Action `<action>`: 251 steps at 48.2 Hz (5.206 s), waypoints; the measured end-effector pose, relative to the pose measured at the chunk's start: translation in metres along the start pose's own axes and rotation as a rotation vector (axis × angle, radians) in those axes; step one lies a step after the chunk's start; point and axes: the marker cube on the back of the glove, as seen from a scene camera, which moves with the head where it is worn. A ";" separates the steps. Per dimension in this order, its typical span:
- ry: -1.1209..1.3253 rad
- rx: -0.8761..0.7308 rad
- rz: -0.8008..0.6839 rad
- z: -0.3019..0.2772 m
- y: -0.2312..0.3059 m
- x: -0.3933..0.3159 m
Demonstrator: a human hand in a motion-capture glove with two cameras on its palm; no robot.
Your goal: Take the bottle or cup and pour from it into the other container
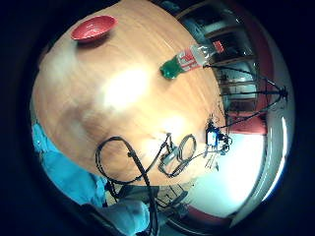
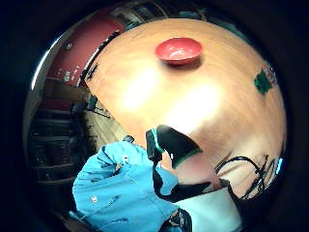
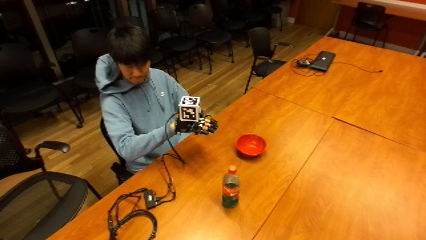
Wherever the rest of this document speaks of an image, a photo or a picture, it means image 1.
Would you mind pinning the small silver hub device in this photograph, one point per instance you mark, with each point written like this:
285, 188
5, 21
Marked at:
168, 159

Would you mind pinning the blue-lit electronic device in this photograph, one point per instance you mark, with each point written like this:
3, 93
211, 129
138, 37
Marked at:
212, 137

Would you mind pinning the green soda bottle red label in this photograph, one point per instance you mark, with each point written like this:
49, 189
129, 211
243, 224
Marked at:
187, 60

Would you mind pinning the wooden shelf unit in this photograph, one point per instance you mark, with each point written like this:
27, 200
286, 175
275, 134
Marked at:
226, 55

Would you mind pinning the black tripod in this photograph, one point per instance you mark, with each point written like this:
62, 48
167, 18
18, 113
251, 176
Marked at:
259, 95

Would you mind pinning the the person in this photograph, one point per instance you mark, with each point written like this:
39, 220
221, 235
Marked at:
70, 177

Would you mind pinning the red bowl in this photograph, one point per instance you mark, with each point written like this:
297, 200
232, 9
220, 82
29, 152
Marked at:
93, 28

